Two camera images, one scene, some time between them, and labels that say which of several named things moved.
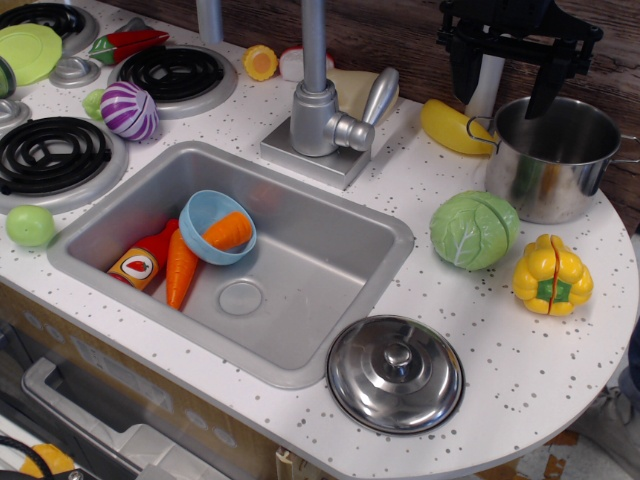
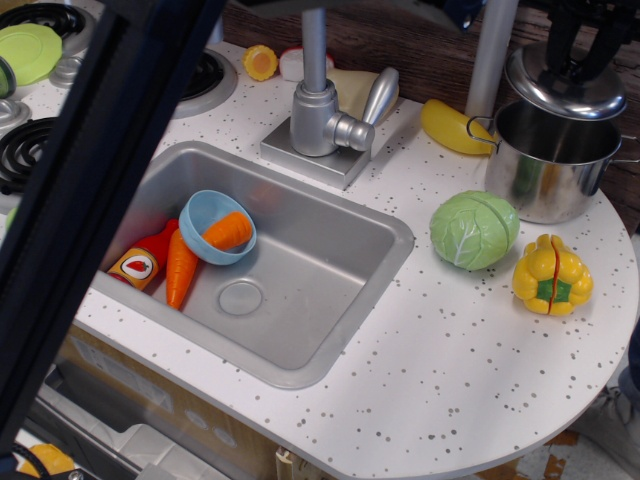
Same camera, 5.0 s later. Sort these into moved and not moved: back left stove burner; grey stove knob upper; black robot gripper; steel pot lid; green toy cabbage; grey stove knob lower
Moved: black robot gripper; steel pot lid
Not moved: grey stove knob lower; grey stove knob upper; back left stove burner; green toy cabbage
